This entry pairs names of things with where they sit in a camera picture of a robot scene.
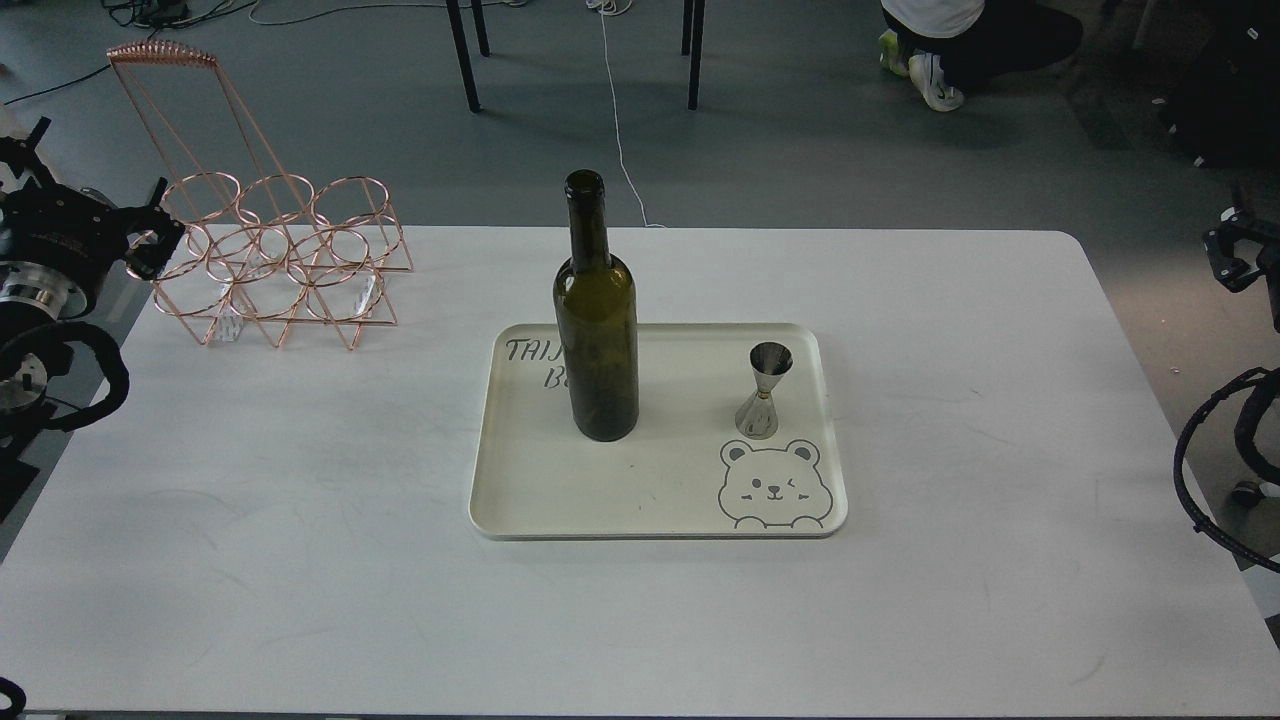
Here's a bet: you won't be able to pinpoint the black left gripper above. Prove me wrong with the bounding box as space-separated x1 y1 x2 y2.
3 117 186 283

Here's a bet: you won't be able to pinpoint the dark green wine bottle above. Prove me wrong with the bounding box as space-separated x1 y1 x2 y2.
552 169 639 442

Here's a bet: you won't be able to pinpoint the silver steel jigger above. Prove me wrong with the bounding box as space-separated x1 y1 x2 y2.
733 341 794 439

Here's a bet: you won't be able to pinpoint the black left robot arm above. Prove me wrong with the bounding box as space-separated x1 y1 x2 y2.
1 118 186 514

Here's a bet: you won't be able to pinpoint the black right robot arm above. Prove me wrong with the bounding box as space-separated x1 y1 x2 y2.
1202 206 1279 333

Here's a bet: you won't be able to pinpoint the black table legs left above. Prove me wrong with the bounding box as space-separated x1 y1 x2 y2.
445 0 492 114

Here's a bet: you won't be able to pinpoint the black table legs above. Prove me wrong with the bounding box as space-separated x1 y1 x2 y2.
445 0 492 114
680 0 707 111

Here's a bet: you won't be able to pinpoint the cream bear serving tray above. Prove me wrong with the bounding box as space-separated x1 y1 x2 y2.
468 323 849 541

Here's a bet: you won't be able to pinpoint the black table legs right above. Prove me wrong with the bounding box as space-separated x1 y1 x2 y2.
680 0 707 111

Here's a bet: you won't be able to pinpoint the crouching person in background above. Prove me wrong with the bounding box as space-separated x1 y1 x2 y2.
878 1 1084 113

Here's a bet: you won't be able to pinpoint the black case in background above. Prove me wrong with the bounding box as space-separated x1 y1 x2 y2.
1158 1 1279 167

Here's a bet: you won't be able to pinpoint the rose gold wire bottle rack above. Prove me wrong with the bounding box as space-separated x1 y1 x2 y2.
108 38 415 350

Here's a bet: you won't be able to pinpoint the white cable on floor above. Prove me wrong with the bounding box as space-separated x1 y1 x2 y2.
585 0 668 231

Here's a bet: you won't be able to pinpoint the black sleeved right cable loop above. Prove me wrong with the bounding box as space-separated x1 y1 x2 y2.
1172 366 1280 575

